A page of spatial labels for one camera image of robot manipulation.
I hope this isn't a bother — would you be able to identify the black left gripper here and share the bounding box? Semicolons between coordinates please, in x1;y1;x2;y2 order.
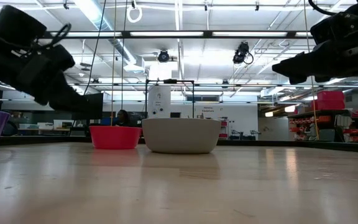
0;21;90;113

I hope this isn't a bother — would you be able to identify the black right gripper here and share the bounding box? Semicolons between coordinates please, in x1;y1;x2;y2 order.
272;29;358;85

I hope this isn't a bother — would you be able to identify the red plastic bowl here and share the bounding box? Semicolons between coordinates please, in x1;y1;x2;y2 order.
89;125;143;151

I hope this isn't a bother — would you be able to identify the large grey bowl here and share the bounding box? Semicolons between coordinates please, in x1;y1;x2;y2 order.
141;118;222;155

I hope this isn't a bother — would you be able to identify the storage shelf with red bins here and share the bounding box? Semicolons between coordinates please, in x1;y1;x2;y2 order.
287;108;358;143

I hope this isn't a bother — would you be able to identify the black computer monitor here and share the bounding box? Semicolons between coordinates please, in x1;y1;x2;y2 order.
85;92;104;121

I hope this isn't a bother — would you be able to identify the red storage bin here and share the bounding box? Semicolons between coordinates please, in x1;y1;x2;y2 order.
310;90;346;111

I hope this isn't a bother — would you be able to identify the person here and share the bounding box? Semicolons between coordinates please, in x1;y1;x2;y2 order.
116;109;131;127

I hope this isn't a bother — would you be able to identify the white pillar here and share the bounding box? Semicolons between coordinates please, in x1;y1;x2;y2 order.
147;85;172;119

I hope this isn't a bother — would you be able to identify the yellow hanging rope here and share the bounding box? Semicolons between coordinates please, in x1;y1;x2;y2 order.
302;0;320;140

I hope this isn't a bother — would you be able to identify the black ceiling camera with cable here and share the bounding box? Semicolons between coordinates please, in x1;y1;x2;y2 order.
232;41;255;66

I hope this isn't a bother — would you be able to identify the black right camera cable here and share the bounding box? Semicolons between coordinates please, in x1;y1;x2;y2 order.
307;0;337;17

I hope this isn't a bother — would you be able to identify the black camera cable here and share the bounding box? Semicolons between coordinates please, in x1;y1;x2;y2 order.
35;22;72;51
307;0;337;17

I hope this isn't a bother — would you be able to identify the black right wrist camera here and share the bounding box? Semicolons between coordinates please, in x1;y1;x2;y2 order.
310;1;358;45

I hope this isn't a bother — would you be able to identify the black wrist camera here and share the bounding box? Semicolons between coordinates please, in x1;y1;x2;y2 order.
310;1;358;45
0;4;48;50

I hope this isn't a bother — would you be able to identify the thin black hanging cable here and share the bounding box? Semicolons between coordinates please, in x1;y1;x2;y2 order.
121;0;129;119

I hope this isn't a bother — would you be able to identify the black left camera cable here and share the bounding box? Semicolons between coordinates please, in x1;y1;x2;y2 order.
35;22;72;51

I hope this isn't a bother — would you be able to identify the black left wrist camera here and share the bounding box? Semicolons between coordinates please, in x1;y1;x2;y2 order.
0;4;48;50

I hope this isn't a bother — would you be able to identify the black metal frame rig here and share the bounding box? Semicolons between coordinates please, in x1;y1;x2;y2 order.
144;78;196;119

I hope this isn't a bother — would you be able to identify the round black ceiling camera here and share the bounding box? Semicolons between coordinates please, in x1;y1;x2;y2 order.
157;49;171;63

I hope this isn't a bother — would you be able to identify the white hanging ring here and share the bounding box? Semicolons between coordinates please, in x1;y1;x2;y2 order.
126;6;144;24

